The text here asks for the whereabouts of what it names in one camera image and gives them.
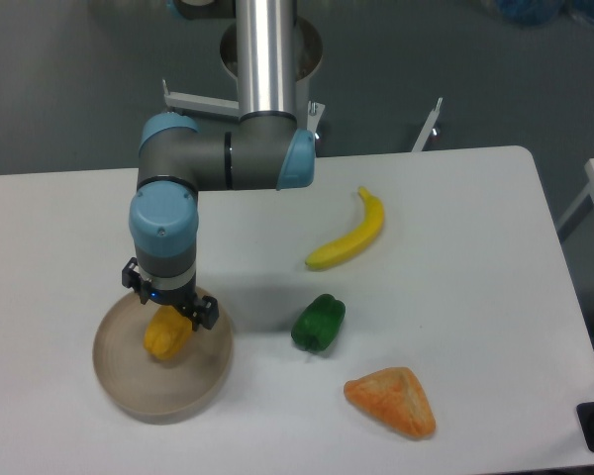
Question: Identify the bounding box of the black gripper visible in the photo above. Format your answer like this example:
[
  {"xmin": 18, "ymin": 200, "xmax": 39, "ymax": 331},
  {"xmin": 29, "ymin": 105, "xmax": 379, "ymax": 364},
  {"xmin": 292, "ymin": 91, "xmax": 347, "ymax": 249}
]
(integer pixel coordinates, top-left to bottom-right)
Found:
[{"xmin": 121, "ymin": 257, "xmax": 219, "ymax": 332}]

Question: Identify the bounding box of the yellow bell pepper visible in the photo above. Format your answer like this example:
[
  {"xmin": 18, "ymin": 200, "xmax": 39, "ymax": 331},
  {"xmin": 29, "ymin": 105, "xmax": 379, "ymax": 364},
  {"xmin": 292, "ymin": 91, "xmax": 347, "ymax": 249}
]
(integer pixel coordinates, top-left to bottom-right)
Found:
[{"xmin": 143, "ymin": 306, "xmax": 192, "ymax": 360}]

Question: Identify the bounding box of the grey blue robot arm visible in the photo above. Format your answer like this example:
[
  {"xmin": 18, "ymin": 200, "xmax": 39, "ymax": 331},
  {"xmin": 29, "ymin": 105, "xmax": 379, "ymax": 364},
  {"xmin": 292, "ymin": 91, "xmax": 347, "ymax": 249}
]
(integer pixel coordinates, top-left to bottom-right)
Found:
[{"xmin": 122, "ymin": 1, "xmax": 316, "ymax": 330}]

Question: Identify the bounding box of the beige round plate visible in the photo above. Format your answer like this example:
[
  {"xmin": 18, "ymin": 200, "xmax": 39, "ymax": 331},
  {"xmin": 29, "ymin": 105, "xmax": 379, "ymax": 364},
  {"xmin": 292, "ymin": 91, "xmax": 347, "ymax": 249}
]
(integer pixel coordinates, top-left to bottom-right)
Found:
[{"xmin": 92, "ymin": 293, "xmax": 234, "ymax": 421}]

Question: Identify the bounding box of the green bell pepper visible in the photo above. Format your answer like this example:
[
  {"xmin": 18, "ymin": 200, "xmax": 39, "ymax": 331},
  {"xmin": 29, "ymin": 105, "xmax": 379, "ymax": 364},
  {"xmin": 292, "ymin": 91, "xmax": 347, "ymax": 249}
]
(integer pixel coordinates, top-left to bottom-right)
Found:
[{"xmin": 291, "ymin": 294, "xmax": 346, "ymax": 352}]

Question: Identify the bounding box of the yellow banana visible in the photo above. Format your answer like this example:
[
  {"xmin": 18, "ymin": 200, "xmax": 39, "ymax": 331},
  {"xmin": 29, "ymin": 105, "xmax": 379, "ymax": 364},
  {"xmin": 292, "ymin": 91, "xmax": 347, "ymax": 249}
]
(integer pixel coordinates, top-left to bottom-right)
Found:
[{"xmin": 305, "ymin": 186, "xmax": 385, "ymax": 271}]

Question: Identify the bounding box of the orange triangular bread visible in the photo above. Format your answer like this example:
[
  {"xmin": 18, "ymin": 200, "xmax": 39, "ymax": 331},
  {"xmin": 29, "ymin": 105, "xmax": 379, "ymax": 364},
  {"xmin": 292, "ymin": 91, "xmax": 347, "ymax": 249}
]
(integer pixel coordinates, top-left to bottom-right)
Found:
[{"xmin": 344, "ymin": 367, "xmax": 437, "ymax": 439}]

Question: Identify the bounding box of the blue bag in background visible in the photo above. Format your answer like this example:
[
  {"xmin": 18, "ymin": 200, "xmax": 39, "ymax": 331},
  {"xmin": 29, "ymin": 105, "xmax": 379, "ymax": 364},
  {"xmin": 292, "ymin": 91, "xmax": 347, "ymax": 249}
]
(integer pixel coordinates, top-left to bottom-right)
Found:
[{"xmin": 482, "ymin": 0, "xmax": 594, "ymax": 29}]

